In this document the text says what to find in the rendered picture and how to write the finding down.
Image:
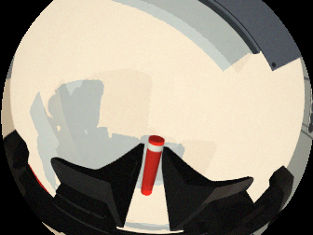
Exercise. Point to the red peg with white band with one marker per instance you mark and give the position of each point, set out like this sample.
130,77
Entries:
153,154

